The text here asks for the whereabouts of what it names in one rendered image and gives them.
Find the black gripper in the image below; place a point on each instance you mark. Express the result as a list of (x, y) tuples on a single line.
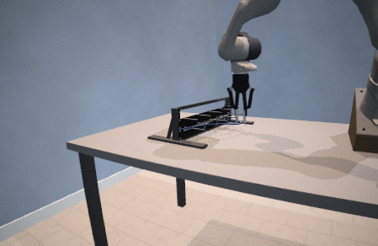
[(242, 88)]

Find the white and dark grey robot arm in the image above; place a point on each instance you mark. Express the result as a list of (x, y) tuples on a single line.
[(246, 48)]

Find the black patch panel rack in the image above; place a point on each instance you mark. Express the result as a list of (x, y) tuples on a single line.
[(179, 136)]

